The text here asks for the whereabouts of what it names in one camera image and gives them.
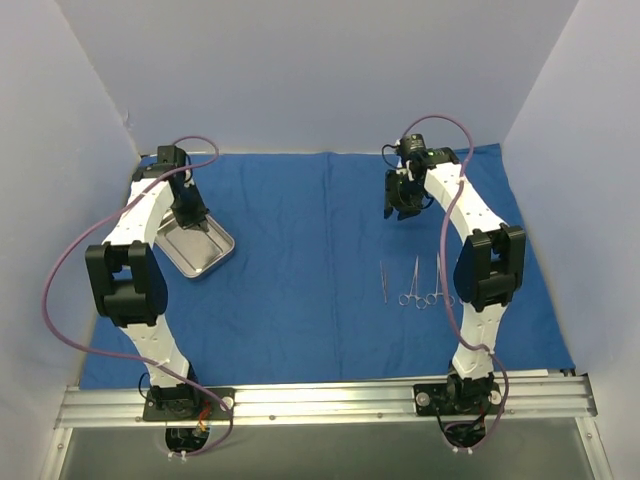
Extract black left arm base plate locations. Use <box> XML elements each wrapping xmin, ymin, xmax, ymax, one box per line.
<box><xmin>142</xmin><ymin>384</ymin><xmax>230</xmax><ymax>422</ymax></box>

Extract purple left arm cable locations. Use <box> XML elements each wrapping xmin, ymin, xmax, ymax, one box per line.
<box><xmin>40</xmin><ymin>134</ymin><xmax>236</xmax><ymax>459</ymax></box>

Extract stainless steel instrument tray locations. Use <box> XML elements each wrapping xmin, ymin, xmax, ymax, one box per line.
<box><xmin>155</xmin><ymin>210</ymin><xmax>236</xmax><ymax>279</ymax></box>

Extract steel tweezers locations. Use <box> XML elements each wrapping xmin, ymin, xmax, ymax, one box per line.
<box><xmin>379</xmin><ymin>260</ymin><xmax>388</xmax><ymax>304</ymax></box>

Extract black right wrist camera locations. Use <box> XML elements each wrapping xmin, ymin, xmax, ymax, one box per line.
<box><xmin>396</xmin><ymin>134</ymin><xmax>429</xmax><ymax>160</ymax></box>

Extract steel hemostat clamp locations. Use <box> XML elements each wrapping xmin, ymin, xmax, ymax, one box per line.
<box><xmin>398</xmin><ymin>257</ymin><xmax>428</xmax><ymax>310</ymax></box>

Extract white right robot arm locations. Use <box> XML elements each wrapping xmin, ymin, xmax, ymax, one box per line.
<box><xmin>383</xmin><ymin>145</ymin><xmax>526</xmax><ymax>413</ymax></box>

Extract aluminium front frame rail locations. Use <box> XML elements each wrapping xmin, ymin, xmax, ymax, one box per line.
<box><xmin>55</xmin><ymin>370</ymin><xmax>597</xmax><ymax>428</ymax></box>

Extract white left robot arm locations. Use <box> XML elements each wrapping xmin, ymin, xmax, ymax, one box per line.
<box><xmin>85</xmin><ymin>160</ymin><xmax>207</xmax><ymax>419</ymax></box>

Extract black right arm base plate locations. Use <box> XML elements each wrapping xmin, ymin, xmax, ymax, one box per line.
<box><xmin>412</xmin><ymin>381</ymin><xmax>502</xmax><ymax>417</ymax></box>

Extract blue surgical drape cloth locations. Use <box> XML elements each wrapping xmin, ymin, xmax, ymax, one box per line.
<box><xmin>77</xmin><ymin>143</ymin><xmax>575</xmax><ymax>389</ymax></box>

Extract steel surgical forceps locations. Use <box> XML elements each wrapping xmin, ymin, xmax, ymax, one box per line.
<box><xmin>425</xmin><ymin>254</ymin><xmax>455</xmax><ymax>306</ymax></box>

